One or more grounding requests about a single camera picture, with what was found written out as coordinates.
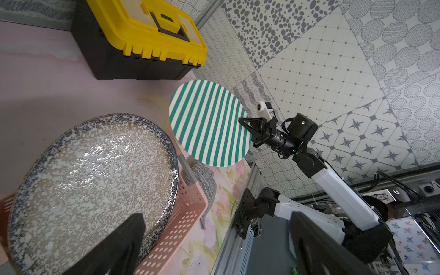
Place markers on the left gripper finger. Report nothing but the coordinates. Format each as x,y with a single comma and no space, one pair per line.
117,254

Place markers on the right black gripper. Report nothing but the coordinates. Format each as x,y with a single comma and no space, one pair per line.
291,141

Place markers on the green striped plate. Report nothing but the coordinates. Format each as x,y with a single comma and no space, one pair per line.
205,117

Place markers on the grey knitted cloth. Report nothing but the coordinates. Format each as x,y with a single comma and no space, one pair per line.
205,177

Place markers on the speckled grey plate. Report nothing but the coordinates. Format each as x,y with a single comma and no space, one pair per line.
86,184

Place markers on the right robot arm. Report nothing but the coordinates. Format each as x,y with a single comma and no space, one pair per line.
323,244

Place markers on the pink plastic dish rack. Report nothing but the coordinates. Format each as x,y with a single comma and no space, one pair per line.
189,205

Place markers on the yellow black toolbox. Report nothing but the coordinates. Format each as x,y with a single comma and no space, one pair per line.
139,40

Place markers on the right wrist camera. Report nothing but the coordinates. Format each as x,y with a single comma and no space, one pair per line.
265,110

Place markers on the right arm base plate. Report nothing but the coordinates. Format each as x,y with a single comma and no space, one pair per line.
246,212

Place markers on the aluminium mounting rail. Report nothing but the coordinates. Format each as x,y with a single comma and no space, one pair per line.
234,254

